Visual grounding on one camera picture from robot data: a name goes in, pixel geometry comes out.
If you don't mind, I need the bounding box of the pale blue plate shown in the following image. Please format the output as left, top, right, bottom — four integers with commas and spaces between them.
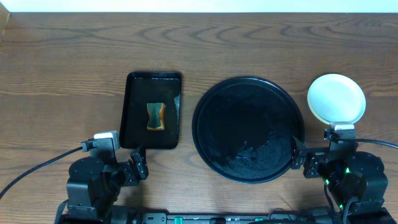
307, 73, 366, 124

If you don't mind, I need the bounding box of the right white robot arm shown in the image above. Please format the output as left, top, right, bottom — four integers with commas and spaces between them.
291, 134, 396, 223

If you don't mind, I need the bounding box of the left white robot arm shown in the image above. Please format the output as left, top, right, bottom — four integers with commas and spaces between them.
55, 147, 149, 223

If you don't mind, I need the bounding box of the orange green sponge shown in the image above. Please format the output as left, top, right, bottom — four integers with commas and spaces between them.
147, 103, 165, 131

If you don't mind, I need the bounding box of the left black cable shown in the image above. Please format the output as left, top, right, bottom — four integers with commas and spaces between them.
0, 146, 85, 200

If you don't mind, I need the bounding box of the black rectangular tray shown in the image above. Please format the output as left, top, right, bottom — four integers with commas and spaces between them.
120, 71, 182, 149

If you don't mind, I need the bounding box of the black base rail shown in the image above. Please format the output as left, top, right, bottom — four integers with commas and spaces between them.
62, 205, 396, 224

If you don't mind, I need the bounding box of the black round tray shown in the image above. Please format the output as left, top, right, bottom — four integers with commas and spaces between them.
192, 77, 305, 184

